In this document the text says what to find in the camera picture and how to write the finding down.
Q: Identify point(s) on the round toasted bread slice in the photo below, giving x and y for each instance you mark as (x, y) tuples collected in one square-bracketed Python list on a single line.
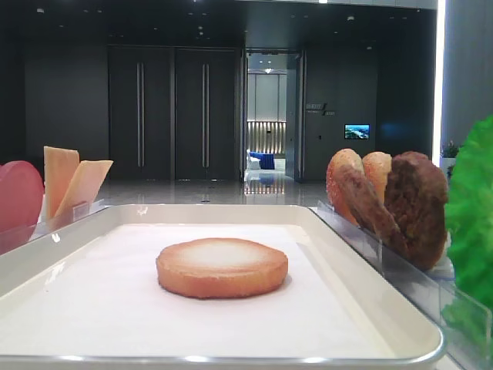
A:
[(221, 268)]

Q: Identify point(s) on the thin brown meat patty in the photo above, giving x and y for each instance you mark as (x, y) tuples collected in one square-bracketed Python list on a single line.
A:
[(363, 203)]

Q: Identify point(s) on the front orange cheese slice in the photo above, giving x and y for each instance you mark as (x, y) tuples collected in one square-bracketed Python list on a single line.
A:
[(85, 184)]

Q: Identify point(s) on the orange cheese slice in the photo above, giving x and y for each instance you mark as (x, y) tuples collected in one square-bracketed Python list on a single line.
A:
[(59, 165), (85, 184)]

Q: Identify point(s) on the large brown meat patty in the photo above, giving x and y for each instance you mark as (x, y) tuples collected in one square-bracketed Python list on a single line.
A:
[(415, 195)]

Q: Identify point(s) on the rear orange cheese slice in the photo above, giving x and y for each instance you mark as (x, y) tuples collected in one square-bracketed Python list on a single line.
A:
[(59, 165)]

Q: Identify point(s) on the red tomato slice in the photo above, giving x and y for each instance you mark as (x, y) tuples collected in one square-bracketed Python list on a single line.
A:
[(21, 195)]

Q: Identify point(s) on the green lettuce leaf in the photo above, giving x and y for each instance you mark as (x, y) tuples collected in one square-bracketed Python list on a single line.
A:
[(469, 214)]

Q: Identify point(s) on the blue sofa in hallway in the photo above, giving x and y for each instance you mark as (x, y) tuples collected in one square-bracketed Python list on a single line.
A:
[(266, 160)]

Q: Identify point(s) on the right dark double door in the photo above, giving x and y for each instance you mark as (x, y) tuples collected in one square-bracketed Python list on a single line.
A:
[(205, 114)]

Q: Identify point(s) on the dark double door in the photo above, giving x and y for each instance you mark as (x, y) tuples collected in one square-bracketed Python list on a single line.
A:
[(205, 114), (139, 113)]

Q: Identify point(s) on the left dark double door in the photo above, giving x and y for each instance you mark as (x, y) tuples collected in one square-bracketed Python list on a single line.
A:
[(139, 113)]

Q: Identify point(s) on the white rectangular serving tray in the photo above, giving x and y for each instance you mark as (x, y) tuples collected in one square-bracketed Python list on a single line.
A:
[(416, 341)]

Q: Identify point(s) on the white paper tray liner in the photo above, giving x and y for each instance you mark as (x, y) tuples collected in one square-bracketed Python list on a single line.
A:
[(104, 300)]

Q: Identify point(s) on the potted green plant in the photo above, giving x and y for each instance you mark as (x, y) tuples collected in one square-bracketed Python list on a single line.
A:
[(450, 150)]

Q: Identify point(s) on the left clear acrylic holder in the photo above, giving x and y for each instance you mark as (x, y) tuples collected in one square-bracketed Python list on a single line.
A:
[(19, 236)]

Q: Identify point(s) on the clear acrylic holder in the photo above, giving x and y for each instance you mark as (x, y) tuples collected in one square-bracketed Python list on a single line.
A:
[(19, 236), (466, 322)]

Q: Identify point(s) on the right clear acrylic holder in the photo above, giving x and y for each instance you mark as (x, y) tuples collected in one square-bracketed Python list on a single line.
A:
[(466, 322)]

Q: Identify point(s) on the small wall display screen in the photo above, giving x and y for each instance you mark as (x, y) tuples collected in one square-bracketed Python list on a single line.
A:
[(356, 132)]

